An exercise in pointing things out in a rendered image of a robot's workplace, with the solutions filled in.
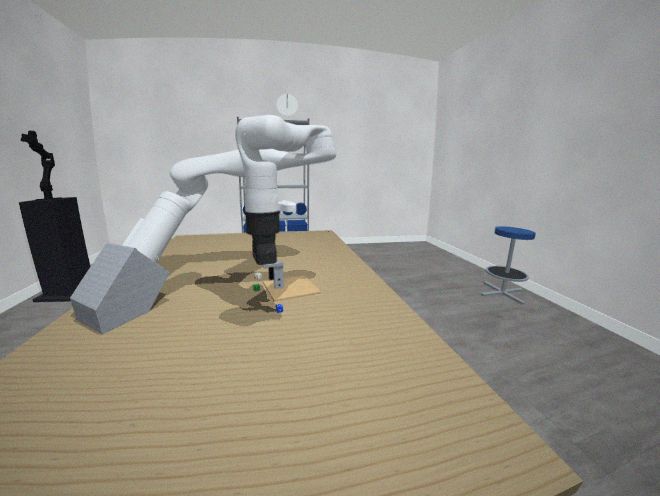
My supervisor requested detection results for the tan mat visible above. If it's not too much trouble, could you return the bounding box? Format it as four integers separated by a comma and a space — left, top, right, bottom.
263, 276, 321, 301

